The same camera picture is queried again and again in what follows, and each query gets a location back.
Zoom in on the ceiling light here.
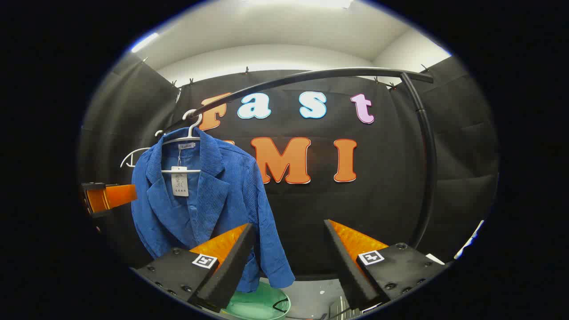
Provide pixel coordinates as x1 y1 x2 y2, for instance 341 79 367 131
130 32 160 54

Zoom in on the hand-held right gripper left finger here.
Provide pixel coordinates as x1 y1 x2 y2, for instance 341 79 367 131
133 223 257 314

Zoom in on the white cabinet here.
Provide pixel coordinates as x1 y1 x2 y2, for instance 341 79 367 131
329 253 445 320

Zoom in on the green mesh laundry hamper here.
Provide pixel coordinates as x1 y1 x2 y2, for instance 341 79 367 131
220 280 292 320

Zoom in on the blue corduroy jacket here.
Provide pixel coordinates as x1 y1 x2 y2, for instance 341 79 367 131
131 127 296 294

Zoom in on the black metal clothes rack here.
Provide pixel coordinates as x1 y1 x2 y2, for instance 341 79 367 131
164 67 438 249

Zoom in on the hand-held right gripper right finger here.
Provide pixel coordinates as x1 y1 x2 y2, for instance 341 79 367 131
323 219 447 312

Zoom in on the white plastic clothes hanger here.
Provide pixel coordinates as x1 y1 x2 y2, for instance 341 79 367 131
120 130 165 168
160 109 203 175

